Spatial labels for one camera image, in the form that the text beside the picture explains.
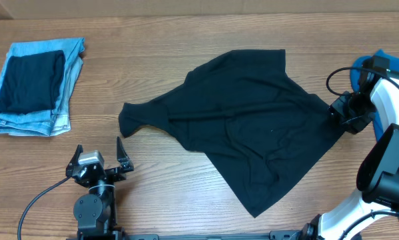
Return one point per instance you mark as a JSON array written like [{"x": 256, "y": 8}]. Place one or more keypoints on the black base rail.
[{"x": 212, "y": 236}]

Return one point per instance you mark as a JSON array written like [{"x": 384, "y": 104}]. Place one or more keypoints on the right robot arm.
[{"x": 375, "y": 96}]

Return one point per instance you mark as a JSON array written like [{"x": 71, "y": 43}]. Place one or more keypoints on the folded dark navy shirt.
[{"x": 31, "y": 83}]

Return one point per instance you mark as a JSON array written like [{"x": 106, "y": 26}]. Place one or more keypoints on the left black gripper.
[{"x": 103, "y": 172}]

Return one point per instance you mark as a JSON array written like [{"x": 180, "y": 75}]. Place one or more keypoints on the black t-shirt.
[{"x": 260, "y": 130}]

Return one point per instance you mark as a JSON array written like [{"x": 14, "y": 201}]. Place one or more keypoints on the blue t-shirt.
[{"x": 354, "y": 78}]

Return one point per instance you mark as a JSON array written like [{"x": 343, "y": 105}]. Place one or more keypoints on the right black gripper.
[{"x": 339, "y": 108}]

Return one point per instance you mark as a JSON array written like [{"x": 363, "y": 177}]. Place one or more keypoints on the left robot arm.
[{"x": 96, "y": 212}]

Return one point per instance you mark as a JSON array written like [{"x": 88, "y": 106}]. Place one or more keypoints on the folded light blue jeans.
[{"x": 47, "y": 123}]

